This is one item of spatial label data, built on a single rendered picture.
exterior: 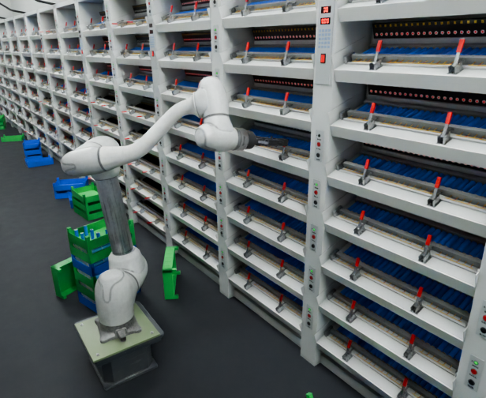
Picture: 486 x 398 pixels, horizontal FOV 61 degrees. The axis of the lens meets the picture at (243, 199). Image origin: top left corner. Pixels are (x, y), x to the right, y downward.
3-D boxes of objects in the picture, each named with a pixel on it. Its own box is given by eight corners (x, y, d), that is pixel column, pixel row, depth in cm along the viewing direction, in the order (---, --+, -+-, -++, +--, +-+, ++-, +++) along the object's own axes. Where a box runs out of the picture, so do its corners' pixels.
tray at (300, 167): (311, 179, 171) (306, 159, 166) (226, 152, 216) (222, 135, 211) (342, 157, 179) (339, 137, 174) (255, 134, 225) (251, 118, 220)
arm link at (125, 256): (109, 300, 198) (125, 276, 219) (141, 298, 197) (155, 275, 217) (69, 143, 172) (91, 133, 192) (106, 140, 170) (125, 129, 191)
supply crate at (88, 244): (88, 251, 220) (86, 237, 217) (68, 241, 231) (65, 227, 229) (134, 232, 241) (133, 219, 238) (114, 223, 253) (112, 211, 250)
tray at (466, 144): (502, 172, 111) (506, 125, 104) (331, 136, 157) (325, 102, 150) (537, 138, 120) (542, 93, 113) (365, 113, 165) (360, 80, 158)
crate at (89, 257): (90, 264, 222) (88, 251, 220) (70, 253, 234) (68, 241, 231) (136, 244, 244) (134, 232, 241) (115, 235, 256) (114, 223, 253)
